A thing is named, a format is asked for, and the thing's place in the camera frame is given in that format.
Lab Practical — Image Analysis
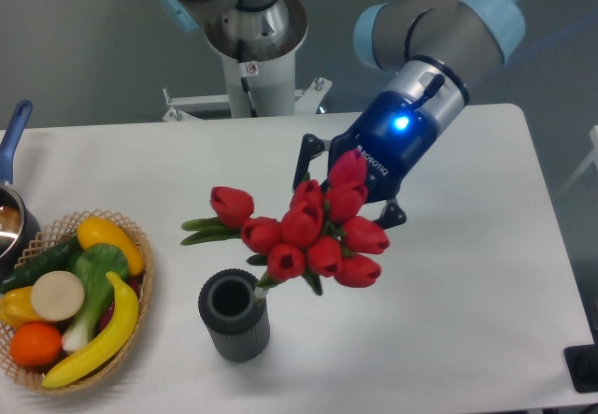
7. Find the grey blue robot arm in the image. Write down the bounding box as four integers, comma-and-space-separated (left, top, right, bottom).
158, 0, 525, 229

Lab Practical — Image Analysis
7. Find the dark grey ribbed vase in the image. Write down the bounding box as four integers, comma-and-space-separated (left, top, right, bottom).
198, 268, 271, 363

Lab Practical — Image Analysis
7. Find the yellow banana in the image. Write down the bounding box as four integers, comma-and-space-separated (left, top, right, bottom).
41, 271, 139, 389

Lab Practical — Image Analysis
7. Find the beige round bun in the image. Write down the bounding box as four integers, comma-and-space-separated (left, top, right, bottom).
30, 271, 85, 321

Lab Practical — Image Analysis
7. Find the blue handled saucepan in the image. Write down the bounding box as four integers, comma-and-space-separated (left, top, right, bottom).
1, 100, 40, 279

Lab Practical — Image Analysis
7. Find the black device at table edge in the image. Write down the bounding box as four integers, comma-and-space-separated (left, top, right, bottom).
563, 344, 598, 393

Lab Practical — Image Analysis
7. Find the green white bok choy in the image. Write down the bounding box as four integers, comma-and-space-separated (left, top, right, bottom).
62, 243, 129, 354

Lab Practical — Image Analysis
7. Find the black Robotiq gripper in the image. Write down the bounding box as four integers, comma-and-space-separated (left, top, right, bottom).
292, 61, 468, 230

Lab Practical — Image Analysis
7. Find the white frame at right edge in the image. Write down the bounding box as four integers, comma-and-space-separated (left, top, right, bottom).
556, 125, 598, 199

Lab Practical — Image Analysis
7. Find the green cucumber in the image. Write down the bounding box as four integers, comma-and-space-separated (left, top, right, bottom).
1, 236, 82, 294

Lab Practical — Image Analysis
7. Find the woven wicker basket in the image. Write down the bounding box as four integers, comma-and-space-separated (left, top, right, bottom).
1, 209, 154, 394

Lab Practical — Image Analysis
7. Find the orange fruit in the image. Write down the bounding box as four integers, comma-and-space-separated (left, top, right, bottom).
9, 321, 62, 367

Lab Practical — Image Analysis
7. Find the black pedestal cable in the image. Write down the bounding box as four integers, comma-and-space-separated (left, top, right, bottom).
235, 38, 259, 118

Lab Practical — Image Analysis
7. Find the yellow bell pepper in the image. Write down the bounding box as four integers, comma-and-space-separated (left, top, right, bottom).
1, 286, 43, 328

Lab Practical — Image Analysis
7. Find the red tulip bouquet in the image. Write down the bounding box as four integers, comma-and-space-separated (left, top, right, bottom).
181, 150, 390, 303

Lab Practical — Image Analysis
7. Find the yellow squash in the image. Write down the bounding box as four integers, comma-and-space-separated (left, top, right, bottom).
77, 217, 145, 277

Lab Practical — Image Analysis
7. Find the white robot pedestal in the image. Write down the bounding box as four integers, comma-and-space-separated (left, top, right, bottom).
163, 0, 333, 121

